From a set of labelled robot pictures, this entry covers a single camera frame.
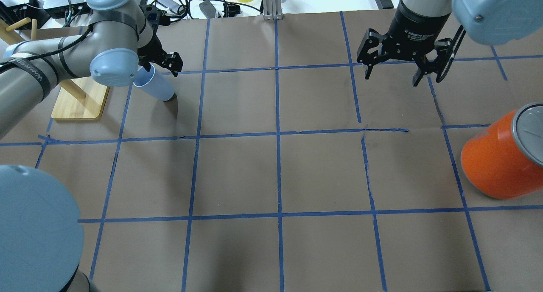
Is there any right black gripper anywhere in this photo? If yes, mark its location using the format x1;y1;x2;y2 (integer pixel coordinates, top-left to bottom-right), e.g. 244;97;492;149
356;3;453;87

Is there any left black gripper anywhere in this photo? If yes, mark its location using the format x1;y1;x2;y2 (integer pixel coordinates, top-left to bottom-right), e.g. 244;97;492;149
137;34;184;77

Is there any light blue plastic cup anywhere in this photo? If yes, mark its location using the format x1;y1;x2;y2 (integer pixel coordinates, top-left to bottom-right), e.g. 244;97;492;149
133;65;175;102

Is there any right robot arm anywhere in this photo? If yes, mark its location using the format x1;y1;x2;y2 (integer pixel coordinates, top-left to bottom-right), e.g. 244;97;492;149
356;0;542;86

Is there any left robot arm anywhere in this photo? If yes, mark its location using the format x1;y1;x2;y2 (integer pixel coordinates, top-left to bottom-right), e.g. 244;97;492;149
1;0;184;292

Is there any wooden cup rack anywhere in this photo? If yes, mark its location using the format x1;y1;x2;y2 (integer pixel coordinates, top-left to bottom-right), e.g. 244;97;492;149
0;17;110;121

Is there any orange canister with grey lid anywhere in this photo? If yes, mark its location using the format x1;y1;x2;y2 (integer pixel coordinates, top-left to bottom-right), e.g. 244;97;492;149
460;102;543;199

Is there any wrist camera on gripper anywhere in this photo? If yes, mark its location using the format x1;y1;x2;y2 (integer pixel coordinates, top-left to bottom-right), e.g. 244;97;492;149
141;5;165;27

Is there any aluminium frame post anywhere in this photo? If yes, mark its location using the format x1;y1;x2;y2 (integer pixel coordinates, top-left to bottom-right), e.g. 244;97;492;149
262;0;283;20

